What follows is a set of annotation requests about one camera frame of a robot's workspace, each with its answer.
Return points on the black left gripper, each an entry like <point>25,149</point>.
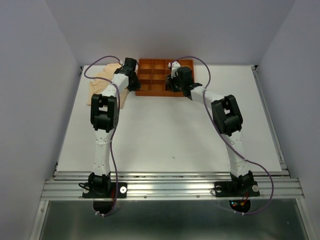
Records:
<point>136,86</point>

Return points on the orange compartment tray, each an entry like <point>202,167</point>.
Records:
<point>152,74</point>

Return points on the aluminium front rail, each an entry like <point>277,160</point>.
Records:
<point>149,186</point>

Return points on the peach underwear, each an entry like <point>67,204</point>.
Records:
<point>97,85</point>

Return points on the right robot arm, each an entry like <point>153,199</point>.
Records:
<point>227,119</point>

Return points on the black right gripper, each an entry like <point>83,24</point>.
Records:
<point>171,82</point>

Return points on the aluminium right side rail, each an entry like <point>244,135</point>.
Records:
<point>271,126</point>

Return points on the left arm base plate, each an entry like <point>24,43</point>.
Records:
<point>104,194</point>

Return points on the aluminium rail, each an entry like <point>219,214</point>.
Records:
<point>271,126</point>
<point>149,186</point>

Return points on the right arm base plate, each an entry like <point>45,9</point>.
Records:
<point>231,189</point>

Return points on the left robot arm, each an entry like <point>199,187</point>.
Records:
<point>104,117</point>

